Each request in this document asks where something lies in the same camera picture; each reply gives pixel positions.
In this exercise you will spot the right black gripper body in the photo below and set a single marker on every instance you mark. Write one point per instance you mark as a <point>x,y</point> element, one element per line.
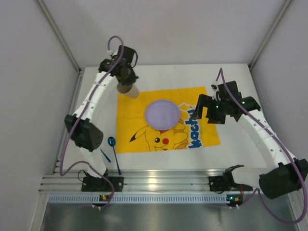
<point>210,110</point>

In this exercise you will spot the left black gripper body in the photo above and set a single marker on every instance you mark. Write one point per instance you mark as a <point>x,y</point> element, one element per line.
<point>126,78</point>

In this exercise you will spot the beige paper cup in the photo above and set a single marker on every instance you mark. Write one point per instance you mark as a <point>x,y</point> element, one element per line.
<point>130,91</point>

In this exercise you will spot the purple plastic plate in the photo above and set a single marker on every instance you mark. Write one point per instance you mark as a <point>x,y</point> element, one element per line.
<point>162,115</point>

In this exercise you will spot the yellow pikachu cloth placemat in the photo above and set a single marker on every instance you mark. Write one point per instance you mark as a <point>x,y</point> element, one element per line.
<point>133,134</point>

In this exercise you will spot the blue metallic spoon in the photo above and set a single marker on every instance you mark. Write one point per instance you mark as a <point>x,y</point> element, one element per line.
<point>112,143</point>

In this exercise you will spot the blue metallic fork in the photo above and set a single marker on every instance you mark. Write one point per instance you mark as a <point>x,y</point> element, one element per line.
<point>106,156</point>

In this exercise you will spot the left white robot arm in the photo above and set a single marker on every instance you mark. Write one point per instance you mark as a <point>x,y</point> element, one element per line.
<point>82,125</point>

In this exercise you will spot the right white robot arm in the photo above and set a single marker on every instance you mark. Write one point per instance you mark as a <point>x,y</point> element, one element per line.
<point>283,170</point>

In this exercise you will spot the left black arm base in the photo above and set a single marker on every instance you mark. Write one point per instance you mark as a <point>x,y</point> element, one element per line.
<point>93,184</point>

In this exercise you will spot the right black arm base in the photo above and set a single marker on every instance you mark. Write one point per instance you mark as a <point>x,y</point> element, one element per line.
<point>226,183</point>

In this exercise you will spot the aluminium mounting rail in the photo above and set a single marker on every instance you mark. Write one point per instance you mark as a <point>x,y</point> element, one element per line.
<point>136,180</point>

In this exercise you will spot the slotted grey cable duct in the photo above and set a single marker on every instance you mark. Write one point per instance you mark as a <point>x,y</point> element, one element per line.
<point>148,198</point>

